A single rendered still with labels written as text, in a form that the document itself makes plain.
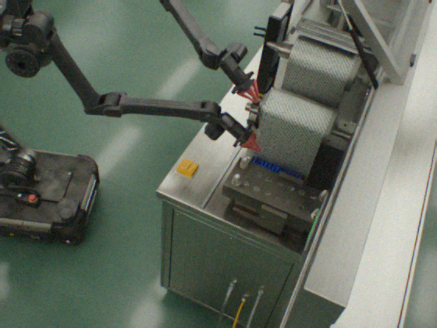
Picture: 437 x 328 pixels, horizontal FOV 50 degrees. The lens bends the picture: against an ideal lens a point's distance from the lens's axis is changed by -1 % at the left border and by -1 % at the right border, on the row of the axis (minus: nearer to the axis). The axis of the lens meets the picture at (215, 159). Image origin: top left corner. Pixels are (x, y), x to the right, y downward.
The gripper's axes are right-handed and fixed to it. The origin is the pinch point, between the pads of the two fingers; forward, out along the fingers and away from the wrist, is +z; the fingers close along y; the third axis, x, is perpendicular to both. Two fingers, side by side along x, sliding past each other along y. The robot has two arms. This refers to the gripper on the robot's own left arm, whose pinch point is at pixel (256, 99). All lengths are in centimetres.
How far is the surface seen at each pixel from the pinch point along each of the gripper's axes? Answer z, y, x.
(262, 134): 11.7, 5.8, -3.4
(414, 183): 30, 29, 52
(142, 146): 21, -54, -154
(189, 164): 7.9, 15.1, -37.6
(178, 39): -3, -180, -184
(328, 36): 0.5, -28.4, 22.7
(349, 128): 24.7, -0.3, 25.5
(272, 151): 19.8, 6.2, -4.5
